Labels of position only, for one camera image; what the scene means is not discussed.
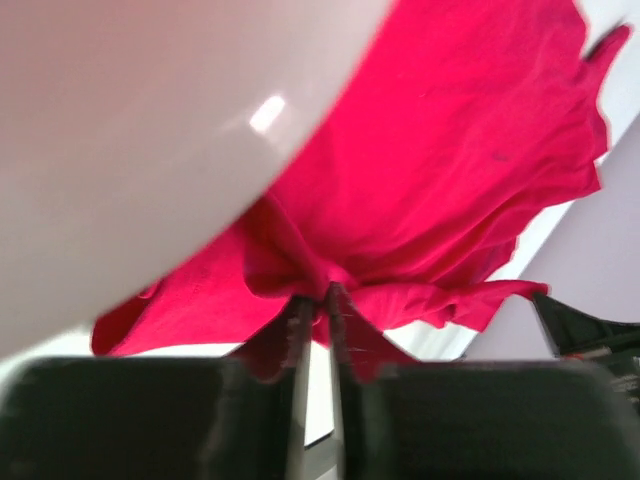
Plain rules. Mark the crimson red t shirt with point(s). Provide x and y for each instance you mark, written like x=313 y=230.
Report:
x=465 y=120

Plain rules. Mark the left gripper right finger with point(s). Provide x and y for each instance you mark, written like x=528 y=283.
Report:
x=401 y=418

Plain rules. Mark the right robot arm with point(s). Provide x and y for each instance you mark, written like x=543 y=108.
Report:
x=572 y=333

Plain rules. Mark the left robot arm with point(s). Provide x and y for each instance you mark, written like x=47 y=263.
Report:
x=215 y=186

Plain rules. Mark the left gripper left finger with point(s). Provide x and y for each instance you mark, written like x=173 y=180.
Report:
x=239 y=416

